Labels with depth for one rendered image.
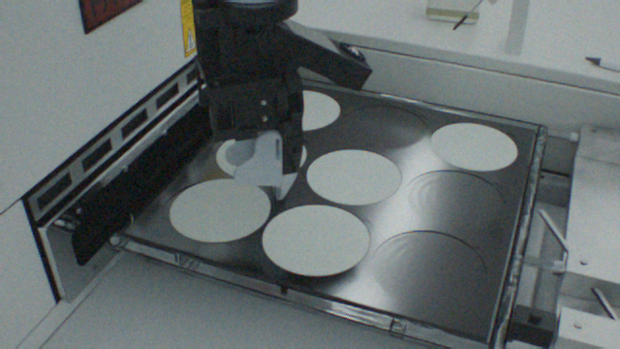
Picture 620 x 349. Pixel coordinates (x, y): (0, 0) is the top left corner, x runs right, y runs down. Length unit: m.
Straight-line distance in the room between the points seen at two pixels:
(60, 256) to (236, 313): 0.18
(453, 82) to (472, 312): 0.37
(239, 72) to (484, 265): 0.27
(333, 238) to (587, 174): 0.33
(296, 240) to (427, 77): 0.33
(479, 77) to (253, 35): 0.37
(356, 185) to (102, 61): 0.28
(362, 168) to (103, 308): 0.31
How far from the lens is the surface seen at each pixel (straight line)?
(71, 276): 0.64
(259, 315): 0.65
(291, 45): 0.55
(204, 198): 0.66
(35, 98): 0.57
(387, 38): 0.84
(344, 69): 0.58
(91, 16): 0.60
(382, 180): 0.68
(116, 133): 0.66
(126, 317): 0.67
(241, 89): 0.54
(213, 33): 0.55
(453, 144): 0.75
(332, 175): 0.68
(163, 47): 0.71
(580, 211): 0.72
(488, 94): 0.84
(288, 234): 0.61
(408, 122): 0.79
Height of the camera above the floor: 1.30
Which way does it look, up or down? 35 degrees down
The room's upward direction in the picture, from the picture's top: straight up
